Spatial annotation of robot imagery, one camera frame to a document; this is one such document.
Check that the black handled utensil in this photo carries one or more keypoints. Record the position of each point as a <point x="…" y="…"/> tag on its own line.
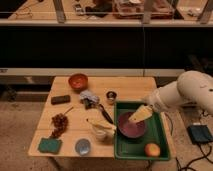
<point x="105" y="114"/>

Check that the red yellow apple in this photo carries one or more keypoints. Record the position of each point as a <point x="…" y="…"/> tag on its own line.
<point x="152" y="150"/>

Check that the purple bowl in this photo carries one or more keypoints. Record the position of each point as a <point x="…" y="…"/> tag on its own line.
<point x="130" y="129"/>

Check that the orange red bowl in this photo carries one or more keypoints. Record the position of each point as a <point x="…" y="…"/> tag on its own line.
<point x="78" y="81"/>

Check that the green sponge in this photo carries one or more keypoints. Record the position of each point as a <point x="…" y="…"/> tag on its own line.
<point x="49" y="145"/>

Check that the green plastic tray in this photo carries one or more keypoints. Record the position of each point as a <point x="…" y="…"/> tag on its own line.
<point x="133" y="148"/>

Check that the dark power box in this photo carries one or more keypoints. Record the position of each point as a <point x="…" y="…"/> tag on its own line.
<point x="199" y="134"/>

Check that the small metal cup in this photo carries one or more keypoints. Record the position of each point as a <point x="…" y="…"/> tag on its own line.
<point x="111" y="96"/>

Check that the dark red grape bunch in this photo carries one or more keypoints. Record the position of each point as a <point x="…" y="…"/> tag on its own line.
<point x="60" y="122"/>

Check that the wooden spoon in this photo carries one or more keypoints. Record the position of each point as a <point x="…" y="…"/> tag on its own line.
<point x="68" y="110"/>

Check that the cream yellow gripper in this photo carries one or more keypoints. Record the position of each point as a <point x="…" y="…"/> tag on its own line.
<point x="141" y="114"/>

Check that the blue grey cup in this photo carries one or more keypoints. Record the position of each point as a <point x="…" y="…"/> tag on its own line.
<point x="83" y="147"/>

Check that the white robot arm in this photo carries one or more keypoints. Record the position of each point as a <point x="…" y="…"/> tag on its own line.
<point x="190" y="86"/>

